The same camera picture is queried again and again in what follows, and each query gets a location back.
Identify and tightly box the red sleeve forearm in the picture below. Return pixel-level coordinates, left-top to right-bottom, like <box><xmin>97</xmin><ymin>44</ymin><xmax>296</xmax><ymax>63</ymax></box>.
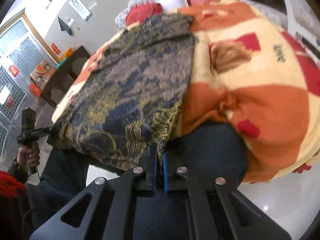
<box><xmin>0</xmin><ymin>171</ymin><xmax>26</xmax><ymax>199</ymax></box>

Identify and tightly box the white square pillow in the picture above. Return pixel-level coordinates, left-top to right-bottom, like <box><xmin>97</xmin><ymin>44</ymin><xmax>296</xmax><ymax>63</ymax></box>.
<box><xmin>156</xmin><ymin>0</ymin><xmax>189</xmax><ymax>11</ymax></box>

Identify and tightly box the dark cloth on wall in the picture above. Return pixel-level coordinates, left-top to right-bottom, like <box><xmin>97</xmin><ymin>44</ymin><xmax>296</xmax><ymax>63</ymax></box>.
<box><xmin>58</xmin><ymin>17</ymin><xmax>72</xmax><ymax>36</ymax></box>

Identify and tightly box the white ornate upholstered chair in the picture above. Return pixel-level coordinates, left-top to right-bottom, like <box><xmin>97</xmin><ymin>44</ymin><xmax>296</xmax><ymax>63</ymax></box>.
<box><xmin>284</xmin><ymin>0</ymin><xmax>319</xmax><ymax>54</ymax></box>

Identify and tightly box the left red heart pillow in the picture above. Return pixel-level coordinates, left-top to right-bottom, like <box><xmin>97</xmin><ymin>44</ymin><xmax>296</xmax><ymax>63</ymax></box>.
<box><xmin>126</xmin><ymin>2</ymin><xmax>163</xmax><ymax>26</ymax></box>

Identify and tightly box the orange basket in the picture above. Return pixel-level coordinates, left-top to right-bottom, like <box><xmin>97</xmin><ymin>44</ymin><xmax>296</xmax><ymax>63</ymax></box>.
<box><xmin>59</xmin><ymin>48</ymin><xmax>75</xmax><ymax>62</ymax></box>

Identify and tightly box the wall calendar poster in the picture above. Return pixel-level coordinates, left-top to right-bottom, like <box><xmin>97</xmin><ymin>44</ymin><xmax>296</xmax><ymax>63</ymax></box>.
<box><xmin>69</xmin><ymin>0</ymin><xmax>92</xmax><ymax>22</ymax></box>

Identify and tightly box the dark floral patterned garment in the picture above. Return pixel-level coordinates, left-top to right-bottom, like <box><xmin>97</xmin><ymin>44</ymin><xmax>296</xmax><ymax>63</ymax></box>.
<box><xmin>48</xmin><ymin>14</ymin><xmax>195</xmax><ymax>171</ymax></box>

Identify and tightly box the person's dark trouser leg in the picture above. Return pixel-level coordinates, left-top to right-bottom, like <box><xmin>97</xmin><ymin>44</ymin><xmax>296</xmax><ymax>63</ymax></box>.
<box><xmin>27</xmin><ymin>122</ymin><xmax>248</xmax><ymax>239</ymax></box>

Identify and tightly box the dark wooden side table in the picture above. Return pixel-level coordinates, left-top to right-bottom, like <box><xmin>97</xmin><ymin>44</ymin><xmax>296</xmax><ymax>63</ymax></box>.
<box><xmin>40</xmin><ymin>46</ymin><xmax>91</xmax><ymax>108</ymax></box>

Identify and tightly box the person's left hand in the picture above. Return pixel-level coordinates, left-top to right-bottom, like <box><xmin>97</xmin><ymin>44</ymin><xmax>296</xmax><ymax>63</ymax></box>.
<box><xmin>16</xmin><ymin>142</ymin><xmax>40</xmax><ymax>169</ymax></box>

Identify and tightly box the orange red cream blanket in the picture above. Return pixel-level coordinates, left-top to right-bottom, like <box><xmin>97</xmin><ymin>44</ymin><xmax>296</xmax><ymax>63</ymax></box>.
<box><xmin>52</xmin><ymin>0</ymin><xmax>319</xmax><ymax>183</ymax></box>

